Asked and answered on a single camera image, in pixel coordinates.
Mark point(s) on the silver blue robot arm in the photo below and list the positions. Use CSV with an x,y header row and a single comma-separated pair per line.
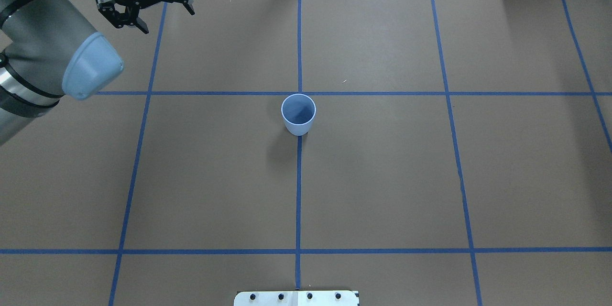
x,y
55,51

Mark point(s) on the white camera mast pedestal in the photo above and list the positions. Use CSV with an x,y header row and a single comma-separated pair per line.
x,y
298,298

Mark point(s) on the light blue plastic cup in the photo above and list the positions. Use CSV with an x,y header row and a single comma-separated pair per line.
x,y
298,112

